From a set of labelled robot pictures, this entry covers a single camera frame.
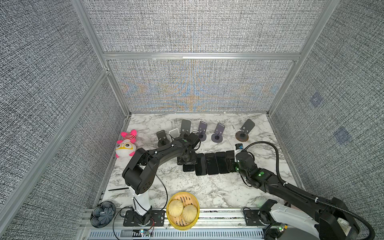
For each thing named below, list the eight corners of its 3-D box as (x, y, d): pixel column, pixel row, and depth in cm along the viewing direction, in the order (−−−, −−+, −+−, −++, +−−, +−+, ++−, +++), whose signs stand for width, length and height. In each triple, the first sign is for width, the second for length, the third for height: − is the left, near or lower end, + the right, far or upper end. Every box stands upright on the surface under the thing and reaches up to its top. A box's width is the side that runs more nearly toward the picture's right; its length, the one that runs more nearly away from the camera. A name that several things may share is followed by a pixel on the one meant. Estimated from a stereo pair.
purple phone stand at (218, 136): (211, 140, 105) (213, 131, 97) (216, 132, 110) (218, 122, 102) (220, 144, 104) (222, 134, 95) (224, 135, 108) (227, 125, 100)
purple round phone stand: (199, 141, 105) (200, 130, 96) (198, 132, 110) (198, 121, 101) (207, 140, 106) (208, 130, 96) (204, 131, 111) (206, 120, 101)
